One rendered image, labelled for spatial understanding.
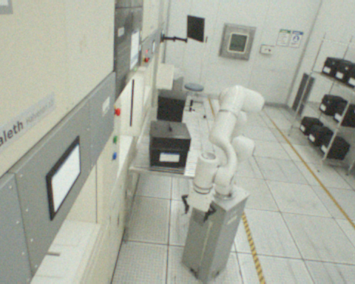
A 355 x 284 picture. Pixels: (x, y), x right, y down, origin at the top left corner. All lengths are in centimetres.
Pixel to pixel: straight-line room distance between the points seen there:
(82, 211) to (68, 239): 14
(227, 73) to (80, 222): 528
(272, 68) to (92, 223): 562
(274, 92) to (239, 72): 97
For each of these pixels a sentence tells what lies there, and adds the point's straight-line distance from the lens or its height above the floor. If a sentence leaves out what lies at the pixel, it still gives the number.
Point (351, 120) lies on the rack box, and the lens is 424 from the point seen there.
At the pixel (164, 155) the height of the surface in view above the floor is 86.
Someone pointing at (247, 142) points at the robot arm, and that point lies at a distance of 164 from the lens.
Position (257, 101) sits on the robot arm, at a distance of 132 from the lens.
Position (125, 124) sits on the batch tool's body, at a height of 96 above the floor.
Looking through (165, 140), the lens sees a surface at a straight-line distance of 187.
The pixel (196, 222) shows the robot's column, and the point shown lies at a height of 49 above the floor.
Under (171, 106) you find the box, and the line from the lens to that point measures 272.
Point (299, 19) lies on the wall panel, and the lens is 647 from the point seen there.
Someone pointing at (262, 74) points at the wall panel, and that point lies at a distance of 643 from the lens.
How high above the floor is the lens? 185
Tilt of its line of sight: 27 degrees down
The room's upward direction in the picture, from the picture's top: 8 degrees clockwise
